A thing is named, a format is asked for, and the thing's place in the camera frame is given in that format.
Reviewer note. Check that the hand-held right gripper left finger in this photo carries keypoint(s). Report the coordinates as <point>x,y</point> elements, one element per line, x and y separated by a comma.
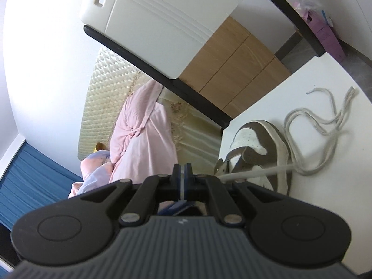
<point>178,180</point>

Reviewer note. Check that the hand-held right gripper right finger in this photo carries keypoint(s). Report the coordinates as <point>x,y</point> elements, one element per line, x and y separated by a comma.
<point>189,180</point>

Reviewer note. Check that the white shoelace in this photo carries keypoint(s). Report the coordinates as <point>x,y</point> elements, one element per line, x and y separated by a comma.
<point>255,172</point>

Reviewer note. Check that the brown and white sneaker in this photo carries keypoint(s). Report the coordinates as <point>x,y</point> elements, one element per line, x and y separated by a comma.
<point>250,135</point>

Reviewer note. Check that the pink pillow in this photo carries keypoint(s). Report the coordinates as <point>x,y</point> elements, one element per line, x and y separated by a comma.
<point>136,113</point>

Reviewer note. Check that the yellow soft toy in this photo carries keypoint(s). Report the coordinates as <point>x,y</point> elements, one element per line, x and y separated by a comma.
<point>100,147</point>

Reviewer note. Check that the pastel patterned duvet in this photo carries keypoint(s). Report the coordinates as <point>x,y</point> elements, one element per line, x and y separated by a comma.
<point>93,171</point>

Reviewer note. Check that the cream quilted headboard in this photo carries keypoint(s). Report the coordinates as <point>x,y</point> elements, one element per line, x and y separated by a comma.
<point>98,98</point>

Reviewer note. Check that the wooden bedside cabinet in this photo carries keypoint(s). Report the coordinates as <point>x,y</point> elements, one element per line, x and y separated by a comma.
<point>232,72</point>

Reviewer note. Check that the blue curtain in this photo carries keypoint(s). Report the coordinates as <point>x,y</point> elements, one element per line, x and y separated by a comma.
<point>35,186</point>

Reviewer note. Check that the pink cardboard box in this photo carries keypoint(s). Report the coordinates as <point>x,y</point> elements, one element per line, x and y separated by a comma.
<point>325,35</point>

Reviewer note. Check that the white crumpled plastic bag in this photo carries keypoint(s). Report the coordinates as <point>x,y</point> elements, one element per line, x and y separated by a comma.
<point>305,3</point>

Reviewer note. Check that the white chair with black frame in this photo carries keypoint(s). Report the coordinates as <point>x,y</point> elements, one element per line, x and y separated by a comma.
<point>162,20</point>

